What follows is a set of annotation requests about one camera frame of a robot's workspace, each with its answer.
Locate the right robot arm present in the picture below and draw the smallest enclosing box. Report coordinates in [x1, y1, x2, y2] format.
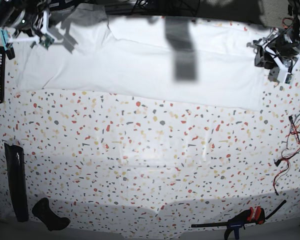
[0, 0, 55, 46]

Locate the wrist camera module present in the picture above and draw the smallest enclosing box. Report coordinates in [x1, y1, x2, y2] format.
[277, 70, 294, 84]
[39, 34, 55, 49]

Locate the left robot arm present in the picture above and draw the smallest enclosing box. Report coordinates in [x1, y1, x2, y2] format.
[253, 0, 300, 75]

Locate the white T-shirt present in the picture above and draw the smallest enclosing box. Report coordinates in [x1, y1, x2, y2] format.
[14, 6, 267, 110]

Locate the long black pouch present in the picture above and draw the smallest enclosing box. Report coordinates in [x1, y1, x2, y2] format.
[4, 143, 29, 223]

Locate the blue highlighter marker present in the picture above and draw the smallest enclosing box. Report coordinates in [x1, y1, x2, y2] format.
[0, 29, 15, 60]

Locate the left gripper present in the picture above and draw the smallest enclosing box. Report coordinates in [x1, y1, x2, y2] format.
[254, 33, 300, 75]

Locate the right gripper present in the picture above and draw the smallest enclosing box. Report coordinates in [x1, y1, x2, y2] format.
[12, 4, 52, 42]

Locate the red black wire bundle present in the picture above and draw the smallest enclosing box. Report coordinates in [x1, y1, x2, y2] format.
[272, 111, 300, 196]

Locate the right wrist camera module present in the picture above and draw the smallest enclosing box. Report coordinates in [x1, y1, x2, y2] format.
[39, 34, 55, 49]

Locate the black orange bar clamp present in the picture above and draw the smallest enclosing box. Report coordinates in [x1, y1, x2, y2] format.
[191, 206, 266, 240]

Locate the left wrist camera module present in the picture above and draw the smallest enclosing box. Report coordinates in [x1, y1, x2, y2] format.
[277, 70, 294, 84]

